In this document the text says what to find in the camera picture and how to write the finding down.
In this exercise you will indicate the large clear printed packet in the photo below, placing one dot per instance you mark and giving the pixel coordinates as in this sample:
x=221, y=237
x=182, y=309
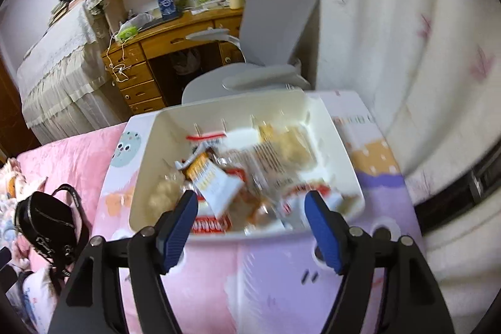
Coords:
x=266, y=162

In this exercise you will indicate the red date packet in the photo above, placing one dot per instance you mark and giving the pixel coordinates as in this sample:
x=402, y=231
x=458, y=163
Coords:
x=254, y=207

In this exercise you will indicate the small red snack packet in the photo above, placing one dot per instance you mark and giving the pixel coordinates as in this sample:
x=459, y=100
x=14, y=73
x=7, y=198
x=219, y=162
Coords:
x=209, y=225

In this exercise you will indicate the yellow cracker packet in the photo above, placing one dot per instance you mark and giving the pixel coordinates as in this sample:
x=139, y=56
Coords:
x=270, y=134

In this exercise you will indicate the black camera bag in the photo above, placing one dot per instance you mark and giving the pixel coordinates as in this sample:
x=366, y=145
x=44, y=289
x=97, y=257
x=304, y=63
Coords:
x=43, y=224

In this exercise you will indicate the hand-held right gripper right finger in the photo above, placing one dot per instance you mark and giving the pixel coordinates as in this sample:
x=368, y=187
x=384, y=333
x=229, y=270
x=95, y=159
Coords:
x=325, y=232

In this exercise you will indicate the cartoon printed bed table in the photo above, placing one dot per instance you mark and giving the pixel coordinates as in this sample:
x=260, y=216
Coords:
x=254, y=279

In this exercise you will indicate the white floral curtain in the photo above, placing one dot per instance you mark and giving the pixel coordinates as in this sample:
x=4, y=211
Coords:
x=391, y=25

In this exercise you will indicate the stack of books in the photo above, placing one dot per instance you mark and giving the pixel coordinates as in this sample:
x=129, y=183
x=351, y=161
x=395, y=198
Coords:
x=62, y=9

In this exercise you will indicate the green tissue pack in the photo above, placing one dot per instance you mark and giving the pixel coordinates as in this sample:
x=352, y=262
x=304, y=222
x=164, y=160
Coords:
x=127, y=32

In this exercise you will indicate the blue gift bag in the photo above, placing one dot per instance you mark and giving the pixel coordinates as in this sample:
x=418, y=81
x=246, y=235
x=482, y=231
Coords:
x=166, y=3

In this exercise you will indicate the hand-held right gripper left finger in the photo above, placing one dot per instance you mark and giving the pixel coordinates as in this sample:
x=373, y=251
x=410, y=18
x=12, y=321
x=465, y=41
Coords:
x=178, y=232

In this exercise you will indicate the white plastic storage bin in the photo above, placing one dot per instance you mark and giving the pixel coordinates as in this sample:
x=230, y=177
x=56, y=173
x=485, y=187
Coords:
x=164, y=130

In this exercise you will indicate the dark window frame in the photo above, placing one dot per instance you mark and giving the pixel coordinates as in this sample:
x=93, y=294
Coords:
x=469, y=185

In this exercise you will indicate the pink bedspread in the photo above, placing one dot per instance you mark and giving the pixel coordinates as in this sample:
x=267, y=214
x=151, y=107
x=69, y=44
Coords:
x=70, y=162

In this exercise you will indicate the orange biscuit packet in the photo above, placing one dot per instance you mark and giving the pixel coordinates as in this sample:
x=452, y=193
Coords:
x=209, y=177

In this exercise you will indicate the lace cloth covered furniture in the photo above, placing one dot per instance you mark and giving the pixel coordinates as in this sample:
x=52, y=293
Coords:
x=58, y=64

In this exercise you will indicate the wooden desk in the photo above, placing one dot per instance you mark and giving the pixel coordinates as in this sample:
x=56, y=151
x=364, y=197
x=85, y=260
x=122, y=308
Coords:
x=164, y=40

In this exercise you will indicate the wooden door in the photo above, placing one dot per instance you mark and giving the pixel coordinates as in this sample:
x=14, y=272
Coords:
x=11, y=115

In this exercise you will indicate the cream cup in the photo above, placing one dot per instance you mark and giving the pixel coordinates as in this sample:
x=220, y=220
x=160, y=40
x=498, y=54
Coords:
x=236, y=0

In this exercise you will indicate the white plastic bag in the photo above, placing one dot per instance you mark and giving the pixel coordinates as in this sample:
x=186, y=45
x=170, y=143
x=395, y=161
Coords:
x=137, y=20

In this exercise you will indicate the grey office chair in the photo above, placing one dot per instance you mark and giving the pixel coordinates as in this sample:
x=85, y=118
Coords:
x=282, y=13

